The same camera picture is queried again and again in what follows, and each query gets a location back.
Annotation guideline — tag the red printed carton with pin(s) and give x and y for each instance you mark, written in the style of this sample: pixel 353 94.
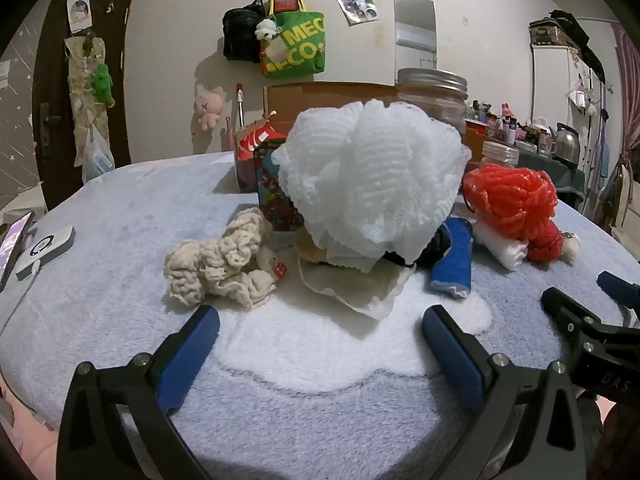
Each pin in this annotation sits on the red printed carton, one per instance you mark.
pixel 250 160

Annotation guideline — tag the white mesh bath pouf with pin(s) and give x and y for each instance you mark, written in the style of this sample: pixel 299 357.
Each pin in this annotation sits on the white mesh bath pouf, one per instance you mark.
pixel 370 180

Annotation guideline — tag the table with green cloth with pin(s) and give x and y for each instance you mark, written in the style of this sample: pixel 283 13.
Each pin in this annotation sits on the table with green cloth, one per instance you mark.
pixel 565 175

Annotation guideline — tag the metal kettle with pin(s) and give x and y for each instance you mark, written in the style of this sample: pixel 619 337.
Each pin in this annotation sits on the metal kettle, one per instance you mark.
pixel 567 142

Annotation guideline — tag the black fuzzy ball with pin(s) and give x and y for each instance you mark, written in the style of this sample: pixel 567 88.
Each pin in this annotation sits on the black fuzzy ball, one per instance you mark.
pixel 435 250

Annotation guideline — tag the small plastic jar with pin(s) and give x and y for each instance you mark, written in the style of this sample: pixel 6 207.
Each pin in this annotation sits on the small plastic jar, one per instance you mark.
pixel 500 152

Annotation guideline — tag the large glass jar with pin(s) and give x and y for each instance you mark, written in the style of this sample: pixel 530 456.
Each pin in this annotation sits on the large glass jar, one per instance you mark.
pixel 435 105

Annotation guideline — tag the white photo card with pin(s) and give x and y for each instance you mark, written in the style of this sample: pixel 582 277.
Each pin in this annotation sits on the white photo card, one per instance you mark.
pixel 79 10

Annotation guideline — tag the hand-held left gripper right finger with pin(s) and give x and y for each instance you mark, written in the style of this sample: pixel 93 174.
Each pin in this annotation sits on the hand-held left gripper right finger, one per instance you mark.
pixel 452 355

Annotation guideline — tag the hanging fabric organizer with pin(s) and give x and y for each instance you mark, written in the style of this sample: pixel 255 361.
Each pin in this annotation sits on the hanging fabric organizer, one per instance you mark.
pixel 80 85

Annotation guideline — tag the group of cosmetic bottles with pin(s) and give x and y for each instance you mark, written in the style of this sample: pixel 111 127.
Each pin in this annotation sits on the group of cosmetic bottles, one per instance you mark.
pixel 510 127

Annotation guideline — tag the pink curtain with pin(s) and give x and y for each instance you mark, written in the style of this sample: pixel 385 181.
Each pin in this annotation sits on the pink curtain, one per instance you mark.
pixel 627 110

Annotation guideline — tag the white square cotton pad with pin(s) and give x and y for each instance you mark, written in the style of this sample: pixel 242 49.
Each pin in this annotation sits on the white square cotton pad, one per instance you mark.
pixel 355 290

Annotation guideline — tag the coral mesh bath pouf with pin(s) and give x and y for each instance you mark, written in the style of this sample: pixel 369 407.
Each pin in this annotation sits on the coral mesh bath pouf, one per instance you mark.
pixel 510 200

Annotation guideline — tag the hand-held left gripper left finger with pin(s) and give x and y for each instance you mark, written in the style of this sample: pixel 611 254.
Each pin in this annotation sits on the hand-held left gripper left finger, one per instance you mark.
pixel 187 355

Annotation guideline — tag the patterned storage case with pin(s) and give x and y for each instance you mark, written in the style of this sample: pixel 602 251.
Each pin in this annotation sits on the patterned storage case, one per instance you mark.
pixel 550 30

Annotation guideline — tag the beige knit scrunchie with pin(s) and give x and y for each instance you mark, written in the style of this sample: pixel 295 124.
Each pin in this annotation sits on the beige knit scrunchie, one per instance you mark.
pixel 215 265

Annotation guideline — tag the light pink plush toy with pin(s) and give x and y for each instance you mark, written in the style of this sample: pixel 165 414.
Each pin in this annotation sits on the light pink plush toy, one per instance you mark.
pixel 209 107

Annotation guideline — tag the smartphone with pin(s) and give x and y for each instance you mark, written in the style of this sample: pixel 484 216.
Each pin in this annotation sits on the smartphone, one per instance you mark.
pixel 12 247

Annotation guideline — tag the colourful printed box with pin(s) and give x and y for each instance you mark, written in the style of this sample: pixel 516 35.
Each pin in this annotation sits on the colourful printed box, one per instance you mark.
pixel 275 200

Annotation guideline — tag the green plush toy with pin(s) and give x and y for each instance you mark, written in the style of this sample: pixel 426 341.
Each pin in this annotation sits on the green plush toy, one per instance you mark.
pixel 102 85

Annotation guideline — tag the wall mirror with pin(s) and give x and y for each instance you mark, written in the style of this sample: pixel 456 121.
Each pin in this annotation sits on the wall mirror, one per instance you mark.
pixel 414 15

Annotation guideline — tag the green snack bag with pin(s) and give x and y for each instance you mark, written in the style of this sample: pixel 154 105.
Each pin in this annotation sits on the green snack bag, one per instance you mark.
pixel 300 45

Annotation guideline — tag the small white plush toy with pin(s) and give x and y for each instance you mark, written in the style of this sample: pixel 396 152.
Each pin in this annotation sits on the small white plush toy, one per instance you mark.
pixel 266 30

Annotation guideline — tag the white towel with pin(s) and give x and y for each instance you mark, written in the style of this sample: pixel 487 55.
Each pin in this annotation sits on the white towel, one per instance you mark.
pixel 505 250

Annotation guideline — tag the clear plastic bag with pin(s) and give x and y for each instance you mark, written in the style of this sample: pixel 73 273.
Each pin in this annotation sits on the clear plastic bag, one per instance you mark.
pixel 97 157

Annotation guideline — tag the white wardrobe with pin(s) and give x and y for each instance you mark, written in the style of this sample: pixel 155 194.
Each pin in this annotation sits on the white wardrobe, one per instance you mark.
pixel 550 90

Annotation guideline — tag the black bag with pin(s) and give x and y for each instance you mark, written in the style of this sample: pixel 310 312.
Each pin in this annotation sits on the black bag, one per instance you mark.
pixel 240 35

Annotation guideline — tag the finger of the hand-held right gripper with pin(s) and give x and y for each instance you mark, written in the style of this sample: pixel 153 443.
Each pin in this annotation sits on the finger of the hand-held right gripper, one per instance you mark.
pixel 570 312
pixel 622 290

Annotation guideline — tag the cardboard box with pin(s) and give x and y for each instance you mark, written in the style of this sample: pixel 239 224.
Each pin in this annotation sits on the cardboard box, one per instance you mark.
pixel 310 105

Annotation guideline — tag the red packet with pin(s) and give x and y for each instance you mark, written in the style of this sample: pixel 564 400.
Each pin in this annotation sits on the red packet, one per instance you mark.
pixel 286 0

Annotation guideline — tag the blue towel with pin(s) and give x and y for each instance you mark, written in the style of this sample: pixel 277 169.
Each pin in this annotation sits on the blue towel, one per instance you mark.
pixel 452 265

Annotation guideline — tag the dark wooden door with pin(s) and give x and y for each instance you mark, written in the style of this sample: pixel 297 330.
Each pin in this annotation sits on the dark wooden door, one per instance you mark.
pixel 55 110

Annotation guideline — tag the red container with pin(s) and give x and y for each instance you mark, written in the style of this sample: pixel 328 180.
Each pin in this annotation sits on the red container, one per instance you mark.
pixel 475 132

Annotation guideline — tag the wall photo print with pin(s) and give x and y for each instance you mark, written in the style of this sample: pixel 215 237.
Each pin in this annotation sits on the wall photo print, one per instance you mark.
pixel 355 5

